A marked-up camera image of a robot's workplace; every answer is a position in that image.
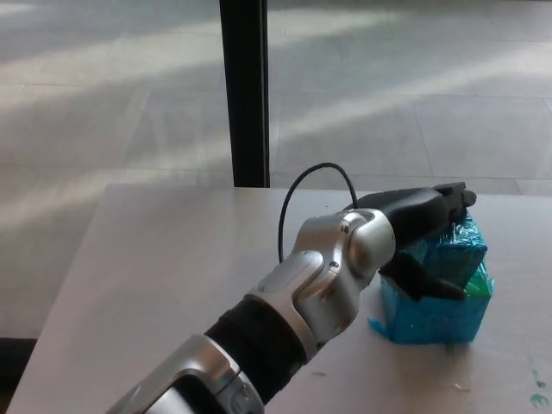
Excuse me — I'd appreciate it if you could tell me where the big blue taped cube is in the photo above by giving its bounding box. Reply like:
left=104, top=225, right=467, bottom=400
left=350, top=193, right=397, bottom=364
left=367, top=256, right=495, bottom=346

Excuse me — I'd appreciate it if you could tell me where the small blue taped cube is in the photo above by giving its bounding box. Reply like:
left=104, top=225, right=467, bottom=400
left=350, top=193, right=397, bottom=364
left=406, top=216, right=491, bottom=288

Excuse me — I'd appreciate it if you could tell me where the black window frame post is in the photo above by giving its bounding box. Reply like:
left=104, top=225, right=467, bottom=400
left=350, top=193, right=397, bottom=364
left=218, top=0, right=272, bottom=189

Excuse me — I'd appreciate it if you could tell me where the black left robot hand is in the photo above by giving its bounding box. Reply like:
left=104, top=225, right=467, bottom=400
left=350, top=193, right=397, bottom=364
left=358, top=182, right=478, bottom=302

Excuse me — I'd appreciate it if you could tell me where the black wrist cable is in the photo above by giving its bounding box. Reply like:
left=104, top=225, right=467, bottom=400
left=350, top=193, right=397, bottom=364
left=279, top=162, right=359, bottom=264

